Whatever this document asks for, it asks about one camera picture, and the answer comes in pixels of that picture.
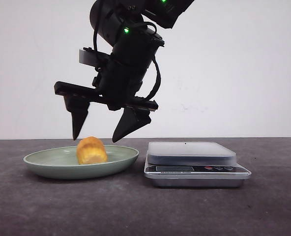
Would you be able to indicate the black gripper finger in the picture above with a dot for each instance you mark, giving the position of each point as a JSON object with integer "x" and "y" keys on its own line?
{"x": 78, "y": 107}
{"x": 130, "y": 121}

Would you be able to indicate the silver digital kitchen scale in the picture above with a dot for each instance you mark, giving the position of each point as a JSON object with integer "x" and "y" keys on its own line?
{"x": 193, "y": 164}

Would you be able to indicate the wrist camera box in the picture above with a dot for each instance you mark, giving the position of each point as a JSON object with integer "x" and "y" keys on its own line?
{"x": 88, "y": 56}

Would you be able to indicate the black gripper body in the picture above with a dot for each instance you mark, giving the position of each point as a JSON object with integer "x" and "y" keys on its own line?
{"x": 120, "y": 74}

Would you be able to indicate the green round plate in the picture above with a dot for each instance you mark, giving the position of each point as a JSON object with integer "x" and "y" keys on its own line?
{"x": 62, "y": 163}

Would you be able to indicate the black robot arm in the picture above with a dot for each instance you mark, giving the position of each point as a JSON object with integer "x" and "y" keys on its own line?
{"x": 130, "y": 27}

